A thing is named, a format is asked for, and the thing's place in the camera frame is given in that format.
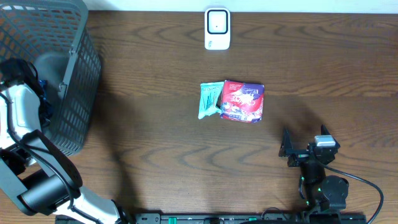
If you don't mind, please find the red purple snack packet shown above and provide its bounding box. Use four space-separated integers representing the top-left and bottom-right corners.
220 80 265 123

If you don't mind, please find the blue Oreo cookie pack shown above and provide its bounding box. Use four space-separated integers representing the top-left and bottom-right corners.
39 80 47 102

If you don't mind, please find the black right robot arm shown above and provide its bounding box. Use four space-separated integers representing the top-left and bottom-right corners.
279 125 349 212

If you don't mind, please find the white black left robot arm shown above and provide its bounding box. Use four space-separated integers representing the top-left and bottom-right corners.
1 58 134 223

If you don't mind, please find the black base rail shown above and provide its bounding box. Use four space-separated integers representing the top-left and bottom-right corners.
124 212 368 224

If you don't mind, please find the grey plastic mesh basket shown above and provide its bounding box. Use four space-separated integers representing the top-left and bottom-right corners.
1 0 101 156

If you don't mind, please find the teal green snack packet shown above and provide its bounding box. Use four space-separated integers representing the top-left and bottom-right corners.
198 82 224 119

